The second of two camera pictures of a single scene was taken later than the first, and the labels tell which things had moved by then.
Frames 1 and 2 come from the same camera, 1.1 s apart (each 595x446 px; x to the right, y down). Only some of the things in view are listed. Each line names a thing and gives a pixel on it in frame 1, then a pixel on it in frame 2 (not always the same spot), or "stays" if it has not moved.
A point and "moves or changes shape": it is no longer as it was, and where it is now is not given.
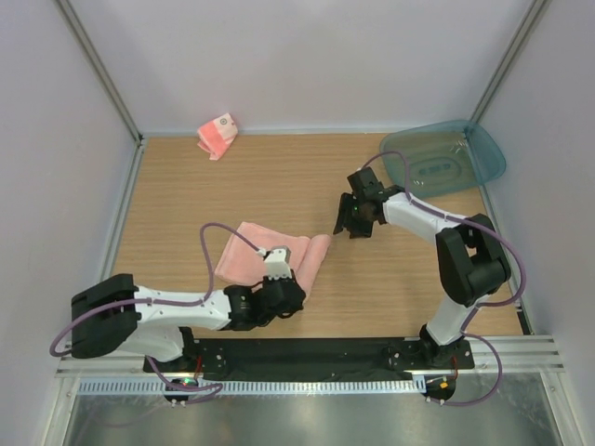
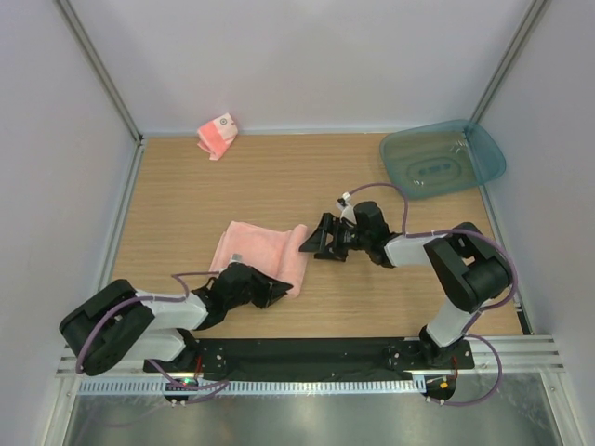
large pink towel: [241, 265] moves or changes shape
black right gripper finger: [346, 208] → [317, 242]
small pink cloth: [216, 136] stays
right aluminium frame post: [534, 13] stays
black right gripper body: [359, 224] → [352, 237]
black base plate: [311, 360] stays
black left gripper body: [266, 320] → [257, 291]
